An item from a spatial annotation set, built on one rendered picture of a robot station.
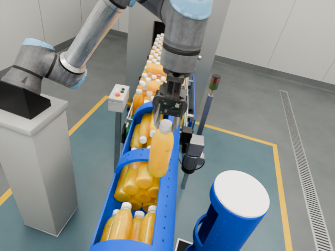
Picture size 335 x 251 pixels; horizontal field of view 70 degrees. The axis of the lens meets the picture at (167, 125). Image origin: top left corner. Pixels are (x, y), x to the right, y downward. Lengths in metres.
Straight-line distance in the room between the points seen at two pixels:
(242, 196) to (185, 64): 0.85
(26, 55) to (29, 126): 0.37
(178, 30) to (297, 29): 5.06
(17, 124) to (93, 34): 0.61
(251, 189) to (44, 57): 1.27
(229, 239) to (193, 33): 1.07
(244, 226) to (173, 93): 0.84
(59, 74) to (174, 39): 1.02
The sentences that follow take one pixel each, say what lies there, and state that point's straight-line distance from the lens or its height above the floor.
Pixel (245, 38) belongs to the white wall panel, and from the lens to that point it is 5.48.
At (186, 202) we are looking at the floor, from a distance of 2.43.
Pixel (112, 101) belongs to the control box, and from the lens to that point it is 1.61.
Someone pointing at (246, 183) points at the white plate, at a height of 1.04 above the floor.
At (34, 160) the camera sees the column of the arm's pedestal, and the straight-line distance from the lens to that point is 1.57.
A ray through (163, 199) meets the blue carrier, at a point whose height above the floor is 1.21.
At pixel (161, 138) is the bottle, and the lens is 0.72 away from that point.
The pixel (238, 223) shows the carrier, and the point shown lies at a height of 0.98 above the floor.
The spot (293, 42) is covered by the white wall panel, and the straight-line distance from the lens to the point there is 5.59.
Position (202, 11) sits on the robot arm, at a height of 1.85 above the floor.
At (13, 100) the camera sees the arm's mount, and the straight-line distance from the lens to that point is 1.46.
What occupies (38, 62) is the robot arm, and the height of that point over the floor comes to 1.36.
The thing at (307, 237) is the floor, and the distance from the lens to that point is 2.77.
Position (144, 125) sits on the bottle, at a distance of 1.30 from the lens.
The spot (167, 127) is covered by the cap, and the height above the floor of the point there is 1.52.
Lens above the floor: 1.95
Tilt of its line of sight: 37 degrees down
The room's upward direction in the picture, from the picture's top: 11 degrees clockwise
